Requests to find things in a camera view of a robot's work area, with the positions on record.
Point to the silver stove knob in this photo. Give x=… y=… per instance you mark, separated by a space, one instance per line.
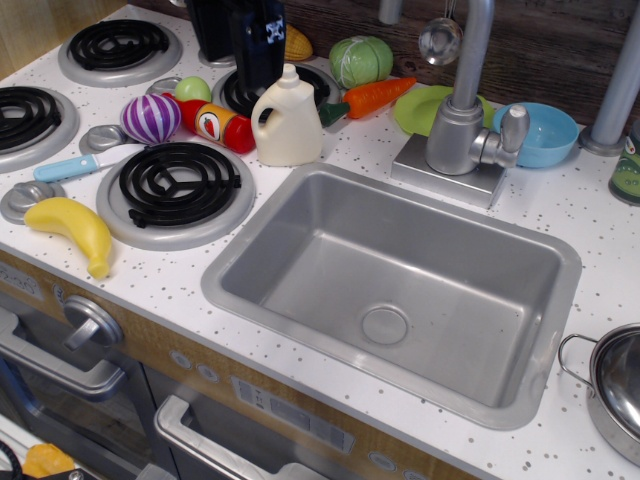
x=103 y=137
x=215 y=62
x=24 y=195
x=164 y=85

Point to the steel pot with handle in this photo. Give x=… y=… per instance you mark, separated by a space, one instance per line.
x=613 y=387

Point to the orange toy carrot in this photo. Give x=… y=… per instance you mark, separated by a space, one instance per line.
x=364 y=100

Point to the silver stove knob middle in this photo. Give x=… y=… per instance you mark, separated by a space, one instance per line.
x=103 y=137

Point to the silver stove knob front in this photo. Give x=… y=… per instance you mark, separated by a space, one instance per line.
x=24 y=195

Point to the small green toy fruit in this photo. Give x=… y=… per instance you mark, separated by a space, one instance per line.
x=192 y=88

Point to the silver dishwasher door handle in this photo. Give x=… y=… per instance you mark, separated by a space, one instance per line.
x=168 y=422

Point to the silver oven dial knob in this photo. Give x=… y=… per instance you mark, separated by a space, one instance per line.
x=91 y=323

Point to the green label toy can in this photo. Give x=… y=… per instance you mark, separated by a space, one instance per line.
x=624 y=181

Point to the back left black burner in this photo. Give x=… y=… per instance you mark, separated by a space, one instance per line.
x=119 y=53

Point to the cream detergent bottle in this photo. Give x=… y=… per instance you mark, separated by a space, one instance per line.
x=285 y=122

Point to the grey vertical post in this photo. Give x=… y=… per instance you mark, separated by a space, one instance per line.
x=605 y=137

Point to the green toy cabbage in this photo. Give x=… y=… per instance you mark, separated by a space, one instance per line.
x=360 y=60

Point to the purple striped toy onion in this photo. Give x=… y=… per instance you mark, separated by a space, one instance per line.
x=151 y=119

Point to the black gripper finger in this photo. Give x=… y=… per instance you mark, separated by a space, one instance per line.
x=258 y=31
x=210 y=20

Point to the silver stove knob centre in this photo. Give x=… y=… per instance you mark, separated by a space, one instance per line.
x=164 y=85

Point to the yellow object on floor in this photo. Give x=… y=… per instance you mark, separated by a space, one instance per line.
x=43 y=460

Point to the red ketchup bottle toy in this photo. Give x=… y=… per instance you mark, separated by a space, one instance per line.
x=216 y=124

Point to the silver oven door handle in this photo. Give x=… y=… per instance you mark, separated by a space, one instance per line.
x=99 y=383

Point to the silver toy faucet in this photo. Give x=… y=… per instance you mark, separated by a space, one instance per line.
x=461 y=158

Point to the yellow toy corn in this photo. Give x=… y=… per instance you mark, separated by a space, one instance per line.
x=297 y=46

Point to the yellow toy banana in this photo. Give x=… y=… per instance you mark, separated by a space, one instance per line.
x=78 y=223

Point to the front right black burner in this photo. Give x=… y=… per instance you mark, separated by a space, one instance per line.
x=175 y=196

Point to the front left black burner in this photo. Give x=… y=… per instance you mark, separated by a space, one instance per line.
x=36 y=123

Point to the back right black burner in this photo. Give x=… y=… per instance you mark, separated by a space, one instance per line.
x=228 y=92

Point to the blue handled toy knife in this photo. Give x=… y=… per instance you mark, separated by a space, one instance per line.
x=85 y=164

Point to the blue plastic bowl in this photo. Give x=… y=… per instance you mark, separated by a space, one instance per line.
x=551 y=136

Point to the silver stove knob back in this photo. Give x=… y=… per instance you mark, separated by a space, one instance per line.
x=215 y=62

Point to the green plastic plate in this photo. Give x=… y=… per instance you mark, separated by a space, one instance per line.
x=416 y=110

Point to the hanging metal ladle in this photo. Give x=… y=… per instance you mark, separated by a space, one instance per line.
x=441 y=39

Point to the silver sink basin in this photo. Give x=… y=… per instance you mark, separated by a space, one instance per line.
x=462 y=310

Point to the black burner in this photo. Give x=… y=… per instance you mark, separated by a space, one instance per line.
x=36 y=123
x=228 y=92
x=119 y=53
x=175 y=196

